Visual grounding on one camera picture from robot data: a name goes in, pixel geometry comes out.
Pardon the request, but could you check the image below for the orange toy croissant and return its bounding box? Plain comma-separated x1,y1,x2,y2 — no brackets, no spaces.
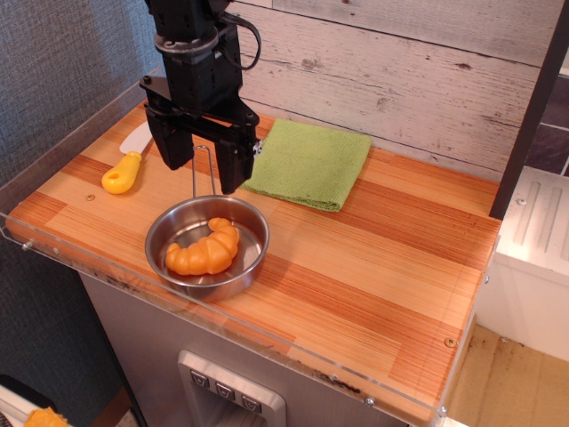
165,217,240,276

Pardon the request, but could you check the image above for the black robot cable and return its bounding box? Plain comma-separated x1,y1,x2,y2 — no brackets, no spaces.
220,11,262,72

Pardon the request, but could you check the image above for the grey toy kitchen cabinet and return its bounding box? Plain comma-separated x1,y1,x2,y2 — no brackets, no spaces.
80,274,401,426

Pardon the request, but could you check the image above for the white cabinet at right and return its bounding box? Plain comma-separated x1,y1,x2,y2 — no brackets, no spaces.
475,167,568,360

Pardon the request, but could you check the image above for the silver dispenser button panel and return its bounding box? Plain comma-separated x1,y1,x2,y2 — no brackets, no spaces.
177,350,287,426

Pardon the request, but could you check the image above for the stainless steel pot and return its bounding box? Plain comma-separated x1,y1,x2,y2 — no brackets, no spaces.
144,145,271,304

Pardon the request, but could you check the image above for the dark right vertical post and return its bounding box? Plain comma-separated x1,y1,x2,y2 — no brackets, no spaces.
489,1,568,220

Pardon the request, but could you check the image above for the toy knife yellow handle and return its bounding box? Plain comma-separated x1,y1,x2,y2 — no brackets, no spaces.
101,122,152,195

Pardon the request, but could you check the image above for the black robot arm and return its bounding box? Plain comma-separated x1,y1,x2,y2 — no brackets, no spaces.
140,1,260,194

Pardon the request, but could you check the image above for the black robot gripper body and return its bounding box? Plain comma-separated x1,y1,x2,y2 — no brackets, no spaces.
140,39,259,156

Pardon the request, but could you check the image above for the orange object bottom left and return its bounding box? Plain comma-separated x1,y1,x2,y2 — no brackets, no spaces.
23,407,69,427

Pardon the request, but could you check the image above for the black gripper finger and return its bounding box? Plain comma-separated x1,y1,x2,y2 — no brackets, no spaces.
146,106,194,170
215,141,254,195

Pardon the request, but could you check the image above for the green folded cloth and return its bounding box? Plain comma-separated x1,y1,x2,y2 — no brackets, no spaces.
242,119,372,213

